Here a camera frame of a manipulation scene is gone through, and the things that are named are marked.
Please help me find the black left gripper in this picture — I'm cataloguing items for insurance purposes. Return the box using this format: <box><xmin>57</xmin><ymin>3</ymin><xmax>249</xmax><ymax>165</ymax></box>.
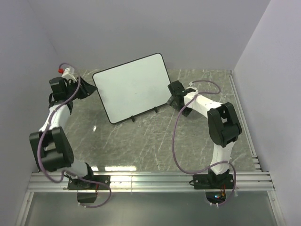
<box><xmin>65</xmin><ymin>76</ymin><xmax>97</xmax><ymax>100</ymax></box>

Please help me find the white whiteboard black frame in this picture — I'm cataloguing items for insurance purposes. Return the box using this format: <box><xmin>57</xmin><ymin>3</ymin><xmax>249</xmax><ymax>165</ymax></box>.
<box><xmin>92</xmin><ymin>53</ymin><xmax>171</xmax><ymax>124</ymax></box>

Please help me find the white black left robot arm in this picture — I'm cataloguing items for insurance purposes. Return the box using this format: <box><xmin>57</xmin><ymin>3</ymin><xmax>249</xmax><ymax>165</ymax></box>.
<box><xmin>29</xmin><ymin>77</ymin><xmax>97</xmax><ymax>189</ymax></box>

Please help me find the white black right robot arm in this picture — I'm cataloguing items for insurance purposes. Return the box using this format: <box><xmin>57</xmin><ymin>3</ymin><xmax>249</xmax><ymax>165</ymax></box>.
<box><xmin>167</xmin><ymin>81</ymin><xmax>242</xmax><ymax>189</ymax></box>

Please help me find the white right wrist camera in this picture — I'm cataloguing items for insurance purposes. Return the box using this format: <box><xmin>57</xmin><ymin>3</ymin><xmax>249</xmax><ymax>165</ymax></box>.
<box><xmin>185</xmin><ymin>82</ymin><xmax>198</xmax><ymax>93</ymax></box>

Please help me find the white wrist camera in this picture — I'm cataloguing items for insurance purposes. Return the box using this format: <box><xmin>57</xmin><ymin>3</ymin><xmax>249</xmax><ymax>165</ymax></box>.
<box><xmin>185</xmin><ymin>82</ymin><xmax>198</xmax><ymax>93</ymax></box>
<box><xmin>58</xmin><ymin>67</ymin><xmax>77</xmax><ymax>81</ymax></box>

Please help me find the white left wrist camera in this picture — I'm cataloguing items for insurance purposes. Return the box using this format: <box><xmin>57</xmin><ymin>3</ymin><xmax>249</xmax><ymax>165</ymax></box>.
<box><xmin>58</xmin><ymin>67</ymin><xmax>77</xmax><ymax>81</ymax></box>

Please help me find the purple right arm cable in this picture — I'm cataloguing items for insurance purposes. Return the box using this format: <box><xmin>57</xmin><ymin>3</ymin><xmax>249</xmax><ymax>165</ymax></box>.
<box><xmin>173</xmin><ymin>80</ymin><xmax>237</xmax><ymax>208</ymax></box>

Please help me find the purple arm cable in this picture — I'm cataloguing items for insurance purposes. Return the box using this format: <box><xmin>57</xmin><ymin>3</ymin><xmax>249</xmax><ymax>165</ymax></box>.
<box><xmin>173</xmin><ymin>80</ymin><xmax>237</xmax><ymax>208</ymax></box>
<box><xmin>37</xmin><ymin>62</ymin><xmax>112</xmax><ymax>208</ymax></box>

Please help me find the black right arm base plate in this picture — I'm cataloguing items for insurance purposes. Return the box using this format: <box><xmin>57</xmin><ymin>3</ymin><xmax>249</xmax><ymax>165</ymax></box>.
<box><xmin>191</xmin><ymin>173</ymin><xmax>235</xmax><ymax>190</ymax></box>

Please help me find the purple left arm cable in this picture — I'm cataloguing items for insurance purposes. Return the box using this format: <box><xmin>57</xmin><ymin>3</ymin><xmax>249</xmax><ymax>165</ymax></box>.
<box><xmin>37</xmin><ymin>62</ymin><xmax>112</xmax><ymax>208</ymax></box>

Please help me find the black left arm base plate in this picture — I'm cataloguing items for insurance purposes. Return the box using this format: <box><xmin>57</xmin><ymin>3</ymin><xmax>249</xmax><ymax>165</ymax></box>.
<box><xmin>67</xmin><ymin>174</ymin><xmax>111</xmax><ymax>190</ymax></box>

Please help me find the aluminium front mounting rail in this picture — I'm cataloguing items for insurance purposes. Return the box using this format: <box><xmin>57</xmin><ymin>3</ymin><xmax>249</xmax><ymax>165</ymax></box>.
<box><xmin>27</xmin><ymin>171</ymin><xmax>275</xmax><ymax>193</ymax></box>

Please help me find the aluminium left side rail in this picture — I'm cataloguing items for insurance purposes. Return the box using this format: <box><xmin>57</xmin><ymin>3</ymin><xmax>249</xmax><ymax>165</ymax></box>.
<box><xmin>15</xmin><ymin>192</ymin><xmax>34</xmax><ymax>226</ymax></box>

